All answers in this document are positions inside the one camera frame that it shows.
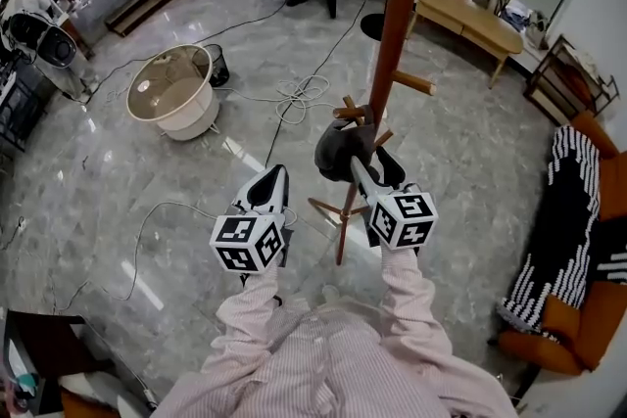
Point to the orange sofa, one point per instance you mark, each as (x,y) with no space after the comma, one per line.
(544,350)

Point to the oval light wooden table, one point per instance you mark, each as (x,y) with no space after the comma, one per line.
(465,17)

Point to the black mesh waste bin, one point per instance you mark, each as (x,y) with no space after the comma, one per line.
(219,66)

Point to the brown wooden coat rack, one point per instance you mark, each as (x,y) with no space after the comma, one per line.
(399,14)

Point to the square orange cushion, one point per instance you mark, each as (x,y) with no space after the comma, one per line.
(614,186)

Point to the large orange cushion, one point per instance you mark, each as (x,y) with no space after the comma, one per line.
(605,323)

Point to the round white tub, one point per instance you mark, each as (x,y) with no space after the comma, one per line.
(186,117)

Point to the wooden step platform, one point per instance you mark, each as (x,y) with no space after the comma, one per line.
(147,5)

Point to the dark wooden side table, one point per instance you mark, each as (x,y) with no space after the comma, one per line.
(49,342)

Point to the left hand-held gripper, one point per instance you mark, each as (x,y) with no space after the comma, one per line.
(240,242)

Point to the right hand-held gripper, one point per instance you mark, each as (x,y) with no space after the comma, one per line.
(401,220)

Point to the person's right forearm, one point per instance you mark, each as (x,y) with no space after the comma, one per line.
(409,298)

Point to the wooden side shelf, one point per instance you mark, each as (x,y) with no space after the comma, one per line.
(563,83)

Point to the dark cap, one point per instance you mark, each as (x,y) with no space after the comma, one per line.
(335,152)

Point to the person's pink striped torso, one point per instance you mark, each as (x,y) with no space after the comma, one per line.
(333,372)

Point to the white oval robot head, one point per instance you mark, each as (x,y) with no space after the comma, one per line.
(56,46)

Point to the small orange cushion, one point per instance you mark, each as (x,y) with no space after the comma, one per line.
(561,320)

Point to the white padded chair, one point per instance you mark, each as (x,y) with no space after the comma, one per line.
(98,391)

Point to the black white striped blanket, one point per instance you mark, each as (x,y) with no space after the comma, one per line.
(568,210)

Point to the person's left forearm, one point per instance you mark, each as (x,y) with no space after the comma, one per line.
(250,313)

